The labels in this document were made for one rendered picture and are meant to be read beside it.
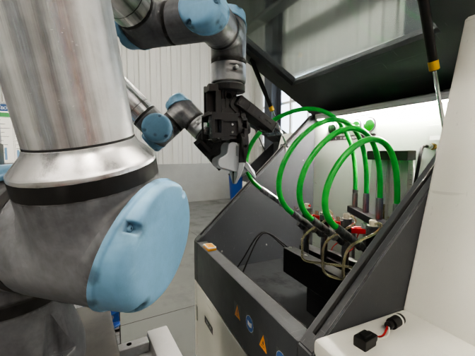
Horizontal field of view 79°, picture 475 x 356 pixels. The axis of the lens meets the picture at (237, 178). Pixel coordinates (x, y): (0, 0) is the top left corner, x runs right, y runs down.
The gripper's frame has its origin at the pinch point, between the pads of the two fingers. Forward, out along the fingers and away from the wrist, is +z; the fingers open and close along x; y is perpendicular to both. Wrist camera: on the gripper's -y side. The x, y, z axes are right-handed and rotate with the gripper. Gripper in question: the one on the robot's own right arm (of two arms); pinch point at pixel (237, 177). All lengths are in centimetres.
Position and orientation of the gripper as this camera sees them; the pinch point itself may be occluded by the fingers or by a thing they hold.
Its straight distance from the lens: 64.3
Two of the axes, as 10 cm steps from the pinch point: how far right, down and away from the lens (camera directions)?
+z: 0.0, 10.0, 0.9
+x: 4.2, 0.8, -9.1
